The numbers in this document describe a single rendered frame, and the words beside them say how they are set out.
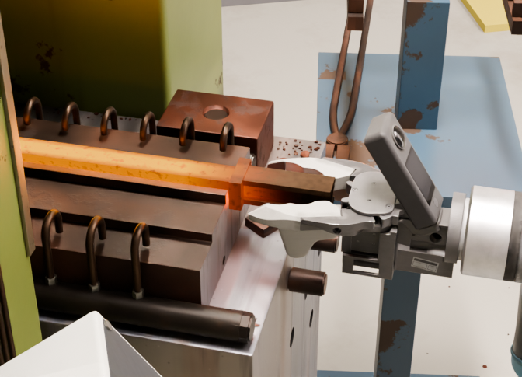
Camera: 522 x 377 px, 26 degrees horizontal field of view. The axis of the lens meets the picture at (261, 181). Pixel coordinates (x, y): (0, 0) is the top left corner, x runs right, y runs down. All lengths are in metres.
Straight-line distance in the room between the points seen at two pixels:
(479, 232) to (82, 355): 0.52
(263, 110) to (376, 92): 0.50
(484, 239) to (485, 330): 1.40
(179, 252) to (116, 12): 0.38
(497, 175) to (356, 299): 0.97
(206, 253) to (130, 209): 0.10
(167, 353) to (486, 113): 0.81
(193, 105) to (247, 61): 2.09
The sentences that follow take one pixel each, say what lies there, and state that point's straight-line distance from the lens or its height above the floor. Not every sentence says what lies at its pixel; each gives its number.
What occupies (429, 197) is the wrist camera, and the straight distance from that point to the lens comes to 1.13.
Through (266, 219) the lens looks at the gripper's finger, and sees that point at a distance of 1.12.
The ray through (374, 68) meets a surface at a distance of 1.86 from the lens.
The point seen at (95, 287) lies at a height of 0.95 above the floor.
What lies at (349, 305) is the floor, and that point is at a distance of 2.52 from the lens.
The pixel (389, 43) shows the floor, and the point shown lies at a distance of 3.53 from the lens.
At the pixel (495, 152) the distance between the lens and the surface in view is 1.68.
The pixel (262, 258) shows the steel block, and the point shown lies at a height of 0.91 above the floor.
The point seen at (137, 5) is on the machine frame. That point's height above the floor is 1.07.
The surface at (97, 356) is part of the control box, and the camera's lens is 0.69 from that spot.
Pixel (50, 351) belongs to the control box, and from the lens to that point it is 0.72.
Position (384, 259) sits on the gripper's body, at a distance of 1.14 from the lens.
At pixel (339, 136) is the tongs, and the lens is 1.66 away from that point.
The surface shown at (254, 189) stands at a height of 1.00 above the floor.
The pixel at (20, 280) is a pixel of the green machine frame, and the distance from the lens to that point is 1.04.
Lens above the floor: 1.68
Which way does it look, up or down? 35 degrees down
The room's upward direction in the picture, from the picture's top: straight up
